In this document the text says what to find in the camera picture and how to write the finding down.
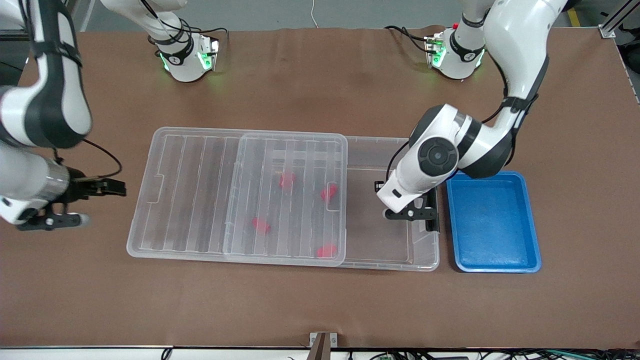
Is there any clear ribbed box lid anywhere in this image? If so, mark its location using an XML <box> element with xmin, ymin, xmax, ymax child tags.
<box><xmin>126</xmin><ymin>127</ymin><xmax>349</xmax><ymax>267</ymax></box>

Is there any black box latch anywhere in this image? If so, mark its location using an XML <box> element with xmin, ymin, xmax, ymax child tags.
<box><xmin>425</xmin><ymin>190</ymin><xmax>441</xmax><ymax>234</ymax></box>

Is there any clear plastic storage box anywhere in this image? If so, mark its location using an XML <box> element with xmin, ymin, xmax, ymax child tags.
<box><xmin>223</xmin><ymin>132</ymin><xmax>441</xmax><ymax>272</ymax></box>

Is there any blue plastic tray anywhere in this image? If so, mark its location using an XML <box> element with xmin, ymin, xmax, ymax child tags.
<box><xmin>445</xmin><ymin>170</ymin><xmax>543</xmax><ymax>274</ymax></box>

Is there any cable bundle below table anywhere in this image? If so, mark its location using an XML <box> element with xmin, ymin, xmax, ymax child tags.
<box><xmin>160</xmin><ymin>348</ymin><xmax>640</xmax><ymax>360</ymax></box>

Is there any black left base cable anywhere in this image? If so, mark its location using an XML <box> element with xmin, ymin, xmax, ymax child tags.
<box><xmin>385</xmin><ymin>25</ymin><xmax>432</xmax><ymax>53</ymax></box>

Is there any black base cable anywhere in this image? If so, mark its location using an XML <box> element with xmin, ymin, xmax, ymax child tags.
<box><xmin>140</xmin><ymin>0</ymin><xmax>228</xmax><ymax>38</ymax></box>
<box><xmin>385</xmin><ymin>25</ymin><xmax>432</xmax><ymax>53</ymax></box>

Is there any metal table edge bracket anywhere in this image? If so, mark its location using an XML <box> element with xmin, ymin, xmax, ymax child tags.
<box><xmin>308</xmin><ymin>331</ymin><xmax>339</xmax><ymax>360</ymax></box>

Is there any black right base cable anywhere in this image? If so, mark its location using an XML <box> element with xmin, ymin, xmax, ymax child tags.
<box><xmin>140</xmin><ymin>0</ymin><xmax>228</xmax><ymax>38</ymax></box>

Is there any aluminium frame post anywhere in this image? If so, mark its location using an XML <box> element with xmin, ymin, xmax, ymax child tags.
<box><xmin>597</xmin><ymin>0</ymin><xmax>640</xmax><ymax>40</ymax></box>

